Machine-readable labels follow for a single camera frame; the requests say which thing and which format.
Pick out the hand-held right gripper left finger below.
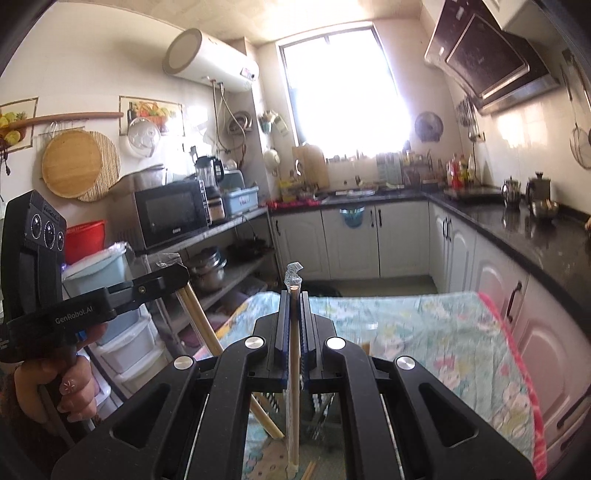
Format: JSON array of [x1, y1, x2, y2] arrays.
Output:
[[51, 290, 293, 480]]

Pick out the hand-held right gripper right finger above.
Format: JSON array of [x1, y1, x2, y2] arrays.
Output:
[[299, 291, 537, 480]]

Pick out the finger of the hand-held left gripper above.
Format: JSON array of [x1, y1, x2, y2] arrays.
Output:
[[108, 264, 190, 319]]

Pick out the chopstick pair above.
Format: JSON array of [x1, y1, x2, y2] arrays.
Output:
[[156, 255, 284, 439], [285, 261, 304, 477]]

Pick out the green plastic utensil basket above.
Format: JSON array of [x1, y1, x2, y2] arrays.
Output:
[[253, 392, 335, 439]]

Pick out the hanging utensils under hood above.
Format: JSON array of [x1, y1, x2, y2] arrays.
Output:
[[455, 96, 479, 140]]

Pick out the person's left hand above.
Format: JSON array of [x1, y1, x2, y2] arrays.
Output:
[[14, 323, 108, 424]]

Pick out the large steel pot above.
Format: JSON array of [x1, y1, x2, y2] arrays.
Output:
[[187, 247, 228, 292]]

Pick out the light blue plastic bin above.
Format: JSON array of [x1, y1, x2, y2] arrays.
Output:
[[61, 251, 128, 303]]

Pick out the white plastic drawer unit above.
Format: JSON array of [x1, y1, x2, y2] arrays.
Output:
[[88, 302, 168, 398]]

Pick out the black microwave oven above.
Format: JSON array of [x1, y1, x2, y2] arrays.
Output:
[[133, 179, 211, 250]]

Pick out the white kitchen shelf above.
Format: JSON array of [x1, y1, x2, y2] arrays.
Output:
[[137, 207, 283, 334]]

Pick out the red plastic basin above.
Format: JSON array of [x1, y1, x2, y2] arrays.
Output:
[[66, 220, 107, 267]]

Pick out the cartoon printed tablecloth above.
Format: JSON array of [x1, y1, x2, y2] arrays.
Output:
[[194, 291, 548, 480]]

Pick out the light blue storage box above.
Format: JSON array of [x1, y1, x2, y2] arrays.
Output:
[[224, 185, 260, 217]]

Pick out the blender with black base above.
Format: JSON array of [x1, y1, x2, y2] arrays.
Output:
[[194, 156, 226, 223]]

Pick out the round striped bamboo mat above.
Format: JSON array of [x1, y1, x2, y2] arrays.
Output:
[[76, 130, 122, 203]]

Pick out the blue hanging bag holder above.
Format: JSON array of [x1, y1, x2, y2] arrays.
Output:
[[339, 207, 366, 230]]

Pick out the white kitchen cabinets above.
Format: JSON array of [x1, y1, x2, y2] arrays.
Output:
[[268, 198, 591, 462]]

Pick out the white round plastic lid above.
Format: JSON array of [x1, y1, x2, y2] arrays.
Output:
[[127, 117, 162, 158]]

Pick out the round wooden cutting board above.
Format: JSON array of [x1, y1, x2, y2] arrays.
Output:
[[41, 129, 103, 199]]

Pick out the rectangular wooden cutting board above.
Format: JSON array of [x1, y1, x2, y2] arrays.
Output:
[[292, 144, 330, 189]]

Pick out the wooden rolling pin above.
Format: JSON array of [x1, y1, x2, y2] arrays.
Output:
[[0, 111, 125, 136]]

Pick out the countertop dish rack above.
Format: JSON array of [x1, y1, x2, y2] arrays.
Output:
[[376, 151, 433, 188]]

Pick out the white water heater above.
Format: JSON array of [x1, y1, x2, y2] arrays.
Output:
[[163, 28, 260, 93]]

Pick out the group of condiment bottles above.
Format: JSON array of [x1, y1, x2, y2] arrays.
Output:
[[444, 152, 479, 190]]

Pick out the kitchen window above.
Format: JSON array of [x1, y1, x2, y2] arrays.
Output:
[[277, 25, 413, 163]]

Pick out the steel kettle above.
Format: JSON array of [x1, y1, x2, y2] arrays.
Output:
[[501, 176, 523, 211]]

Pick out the black kitchen countertop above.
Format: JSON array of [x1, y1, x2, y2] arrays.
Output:
[[267, 185, 591, 298]]

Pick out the dark steel teapot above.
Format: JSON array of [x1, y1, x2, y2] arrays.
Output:
[[525, 172, 554, 204]]

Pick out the black range hood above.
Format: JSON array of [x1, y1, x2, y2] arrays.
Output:
[[424, 0, 562, 117]]

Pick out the fruit picture wall tile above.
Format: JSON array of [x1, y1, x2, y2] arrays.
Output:
[[119, 95, 185, 137], [0, 96, 39, 153]]

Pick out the coiled grey hose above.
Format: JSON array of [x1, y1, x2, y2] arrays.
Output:
[[226, 109, 254, 138]]

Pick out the wall utensil holder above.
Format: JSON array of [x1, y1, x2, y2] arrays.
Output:
[[260, 110, 290, 136]]

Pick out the round wall fan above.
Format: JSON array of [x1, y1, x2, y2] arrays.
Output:
[[414, 112, 444, 140]]

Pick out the hanging wire skimmer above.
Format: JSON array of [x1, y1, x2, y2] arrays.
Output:
[[560, 51, 591, 169]]

